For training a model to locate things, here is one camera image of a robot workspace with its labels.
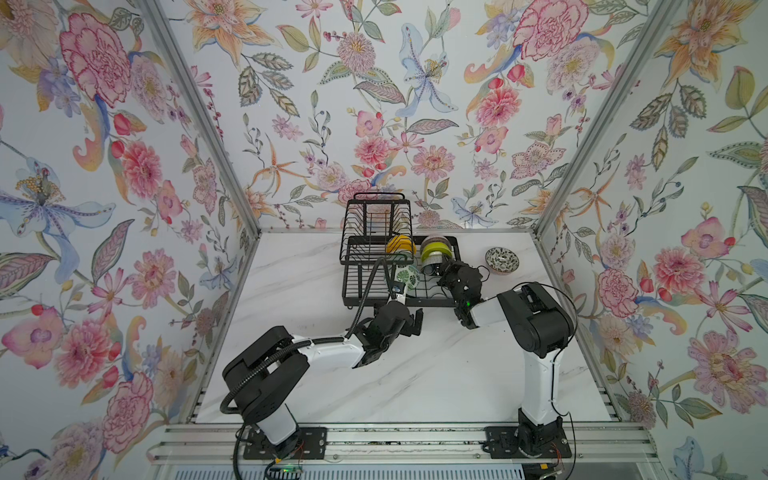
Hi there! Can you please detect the lime green plastic bowl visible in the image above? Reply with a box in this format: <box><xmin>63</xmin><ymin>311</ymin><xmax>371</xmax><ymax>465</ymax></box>
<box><xmin>420</xmin><ymin>240</ymin><xmax>454</xmax><ymax>262</ymax></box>

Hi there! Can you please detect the green leaf pattern bowl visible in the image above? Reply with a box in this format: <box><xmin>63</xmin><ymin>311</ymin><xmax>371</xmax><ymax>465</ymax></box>
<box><xmin>394</xmin><ymin>265</ymin><xmax>420</xmax><ymax>291</ymax></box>

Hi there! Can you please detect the black wire dish rack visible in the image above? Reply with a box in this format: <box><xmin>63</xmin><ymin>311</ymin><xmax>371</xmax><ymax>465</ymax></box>
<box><xmin>339</xmin><ymin>192</ymin><xmax>461</xmax><ymax>309</ymax></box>

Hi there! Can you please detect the yellow plastic bowl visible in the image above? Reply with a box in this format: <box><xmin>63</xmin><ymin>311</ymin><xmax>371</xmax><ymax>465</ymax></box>
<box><xmin>385</xmin><ymin>234</ymin><xmax>415</xmax><ymax>255</ymax></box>

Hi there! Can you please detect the dark blue patterned bowl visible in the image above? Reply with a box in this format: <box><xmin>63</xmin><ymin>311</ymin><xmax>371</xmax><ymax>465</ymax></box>
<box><xmin>421</xmin><ymin>252</ymin><xmax>451</xmax><ymax>277</ymax></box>

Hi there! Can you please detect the pink striped ceramic bowl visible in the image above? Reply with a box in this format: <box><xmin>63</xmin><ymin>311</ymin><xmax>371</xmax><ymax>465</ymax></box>
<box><xmin>421</xmin><ymin>234</ymin><xmax>450</xmax><ymax>246</ymax></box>

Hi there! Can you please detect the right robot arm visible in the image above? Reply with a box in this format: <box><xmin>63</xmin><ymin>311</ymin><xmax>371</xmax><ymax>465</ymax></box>
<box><xmin>438</xmin><ymin>260</ymin><xmax>575</xmax><ymax>457</ymax></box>

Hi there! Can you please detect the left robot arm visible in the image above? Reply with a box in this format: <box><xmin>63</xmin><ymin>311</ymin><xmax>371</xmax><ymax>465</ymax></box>
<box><xmin>219</xmin><ymin>259</ymin><xmax>423</xmax><ymax>450</ymax></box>

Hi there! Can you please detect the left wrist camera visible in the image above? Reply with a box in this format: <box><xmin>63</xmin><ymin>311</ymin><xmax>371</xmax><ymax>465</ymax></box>
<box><xmin>391</xmin><ymin>281</ymin><xmax>408</xmax><ymax>304</ymax></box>

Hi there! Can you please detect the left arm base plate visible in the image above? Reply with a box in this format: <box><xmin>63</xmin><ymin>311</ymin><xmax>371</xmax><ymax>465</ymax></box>
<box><xmin>240</xmin><ymin>426</ymin><xmax>328</xmax><ymax>460</ymax></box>

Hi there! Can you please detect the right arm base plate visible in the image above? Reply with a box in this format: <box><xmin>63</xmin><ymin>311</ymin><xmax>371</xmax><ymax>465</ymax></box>
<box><xmin>482</xmin><ymin>425</ymin><xmax>573</xmax><ymax>461</ymax></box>

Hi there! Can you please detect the aluminium mounting rail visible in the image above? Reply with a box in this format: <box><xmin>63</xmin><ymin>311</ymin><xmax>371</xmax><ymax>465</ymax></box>
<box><xmin>148</xmin><ymin>421</ymin><xmax>659</xmax><ymax>465</ymax></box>

